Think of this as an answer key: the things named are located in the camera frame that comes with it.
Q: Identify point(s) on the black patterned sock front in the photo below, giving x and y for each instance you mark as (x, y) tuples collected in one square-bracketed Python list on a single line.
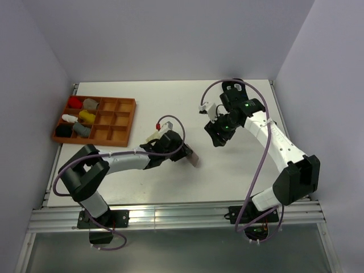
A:
[(240, 87)]

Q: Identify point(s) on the orange compartment tray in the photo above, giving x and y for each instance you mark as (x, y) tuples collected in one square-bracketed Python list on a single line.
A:
[(111, 127)]

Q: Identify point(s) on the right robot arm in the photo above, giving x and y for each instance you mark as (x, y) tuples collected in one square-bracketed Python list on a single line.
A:
[(298, 172)]

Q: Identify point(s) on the black patterned sock back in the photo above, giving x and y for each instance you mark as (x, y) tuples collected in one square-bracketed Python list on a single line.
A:
[(227, 86)]

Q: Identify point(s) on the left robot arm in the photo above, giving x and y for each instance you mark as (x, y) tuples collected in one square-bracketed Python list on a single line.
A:
[(84, 172)]

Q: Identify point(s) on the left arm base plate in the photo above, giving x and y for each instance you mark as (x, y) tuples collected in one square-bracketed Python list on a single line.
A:
[(110, 219)]

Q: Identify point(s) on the red rolled sock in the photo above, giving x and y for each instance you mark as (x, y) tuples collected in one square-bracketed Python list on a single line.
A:
[(75, 103)]

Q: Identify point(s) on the yellow rolled sock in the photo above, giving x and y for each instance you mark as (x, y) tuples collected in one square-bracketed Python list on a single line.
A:
[(87, 116)]

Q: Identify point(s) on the aluminium front rail frame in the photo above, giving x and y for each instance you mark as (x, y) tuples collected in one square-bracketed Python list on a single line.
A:
[(169, 216)]

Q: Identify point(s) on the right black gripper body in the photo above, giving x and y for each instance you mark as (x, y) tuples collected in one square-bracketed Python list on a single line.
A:
[(224, 125)]

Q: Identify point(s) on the taupe rolled sock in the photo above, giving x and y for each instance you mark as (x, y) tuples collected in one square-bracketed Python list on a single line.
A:
[(90, 104)]

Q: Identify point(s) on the black patterned sock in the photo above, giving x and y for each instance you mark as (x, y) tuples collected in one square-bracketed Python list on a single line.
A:
[(240, 87), (227, 86)]

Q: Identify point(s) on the black rolled sock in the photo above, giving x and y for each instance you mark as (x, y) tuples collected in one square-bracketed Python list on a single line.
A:
[(63, 131)]

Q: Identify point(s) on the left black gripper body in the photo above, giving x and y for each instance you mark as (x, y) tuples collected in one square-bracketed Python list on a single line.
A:
[(180, 154)]

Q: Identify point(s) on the white rolled sock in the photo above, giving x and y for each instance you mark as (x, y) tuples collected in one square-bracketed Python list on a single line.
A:
[(69, 118)]

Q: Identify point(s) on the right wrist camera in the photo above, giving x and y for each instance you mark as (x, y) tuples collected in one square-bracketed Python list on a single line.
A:
[(210, 109)]

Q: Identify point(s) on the cream ankle sock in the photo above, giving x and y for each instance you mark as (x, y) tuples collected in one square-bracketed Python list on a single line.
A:
[(153, 136)]

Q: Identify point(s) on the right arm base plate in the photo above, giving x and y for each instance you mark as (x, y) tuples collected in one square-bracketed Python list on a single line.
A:
[(250, 214)]

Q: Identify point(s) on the mauve sock with red stripe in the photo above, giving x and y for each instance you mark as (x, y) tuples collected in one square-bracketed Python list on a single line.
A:
[(192, 157)]

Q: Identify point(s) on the grey rolled sock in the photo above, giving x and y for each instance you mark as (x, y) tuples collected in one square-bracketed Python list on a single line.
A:
[(81, 130)]

